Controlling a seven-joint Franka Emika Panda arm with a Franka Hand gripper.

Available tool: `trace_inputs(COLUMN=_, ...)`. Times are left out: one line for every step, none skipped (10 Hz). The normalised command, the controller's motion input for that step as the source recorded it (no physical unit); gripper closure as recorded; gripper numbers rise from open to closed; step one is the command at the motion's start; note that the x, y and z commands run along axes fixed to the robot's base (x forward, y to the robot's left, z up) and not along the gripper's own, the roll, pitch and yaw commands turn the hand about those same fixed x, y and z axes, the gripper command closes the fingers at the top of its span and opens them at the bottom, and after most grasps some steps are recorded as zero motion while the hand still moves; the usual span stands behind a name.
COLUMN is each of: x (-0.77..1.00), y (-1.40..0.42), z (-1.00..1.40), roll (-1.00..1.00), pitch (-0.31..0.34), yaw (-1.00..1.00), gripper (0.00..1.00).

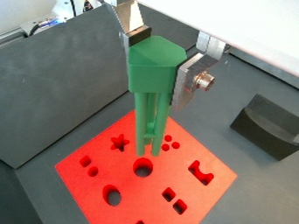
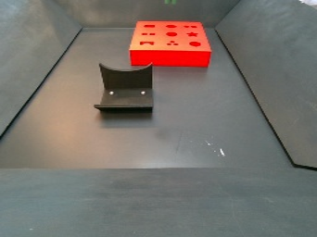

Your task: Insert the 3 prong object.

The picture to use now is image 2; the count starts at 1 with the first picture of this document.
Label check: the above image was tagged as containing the green object at top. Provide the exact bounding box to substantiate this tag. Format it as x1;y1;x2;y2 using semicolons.
165;0;177;5

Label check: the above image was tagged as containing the red shape sorter box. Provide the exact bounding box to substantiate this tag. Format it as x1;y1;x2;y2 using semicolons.
129;21;212;67

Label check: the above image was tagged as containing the black curved holder bracket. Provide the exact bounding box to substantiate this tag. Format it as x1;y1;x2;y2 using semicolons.
94;64;154;111

